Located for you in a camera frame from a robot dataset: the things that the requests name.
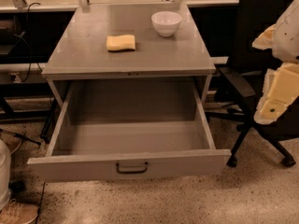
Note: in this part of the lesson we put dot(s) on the yellow sponge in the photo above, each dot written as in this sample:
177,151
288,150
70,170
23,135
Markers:
120,42

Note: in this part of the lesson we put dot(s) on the black tripod leg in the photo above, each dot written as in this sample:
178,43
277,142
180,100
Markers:
21,136

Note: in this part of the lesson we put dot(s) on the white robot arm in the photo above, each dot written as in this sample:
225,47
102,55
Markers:
283,36

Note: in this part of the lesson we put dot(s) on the grey top drawer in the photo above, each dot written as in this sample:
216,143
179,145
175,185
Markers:
129,129

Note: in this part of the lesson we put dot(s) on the tan sneaker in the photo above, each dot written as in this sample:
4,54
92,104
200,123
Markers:
18,213

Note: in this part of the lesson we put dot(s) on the white power outlet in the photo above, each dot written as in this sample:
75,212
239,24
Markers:
15,78

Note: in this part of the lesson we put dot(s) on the grey metal drawer cabinet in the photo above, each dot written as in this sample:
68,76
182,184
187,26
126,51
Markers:
82,54

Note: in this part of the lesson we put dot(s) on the white trouser leg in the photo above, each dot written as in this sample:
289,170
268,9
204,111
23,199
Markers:
5,161

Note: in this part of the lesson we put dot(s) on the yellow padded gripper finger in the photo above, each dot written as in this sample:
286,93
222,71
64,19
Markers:
280,89

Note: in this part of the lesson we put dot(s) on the white bowl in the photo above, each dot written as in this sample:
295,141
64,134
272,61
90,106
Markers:
166,23

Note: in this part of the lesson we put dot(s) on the black office chair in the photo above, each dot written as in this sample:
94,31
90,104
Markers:
261,74

